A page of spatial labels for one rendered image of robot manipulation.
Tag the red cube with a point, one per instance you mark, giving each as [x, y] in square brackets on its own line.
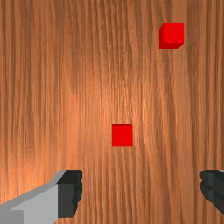
[172, 34]
[122, 135]

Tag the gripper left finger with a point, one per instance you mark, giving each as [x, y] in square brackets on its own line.
[38, 204]

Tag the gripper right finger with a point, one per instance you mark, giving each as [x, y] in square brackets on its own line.
[215, 186]

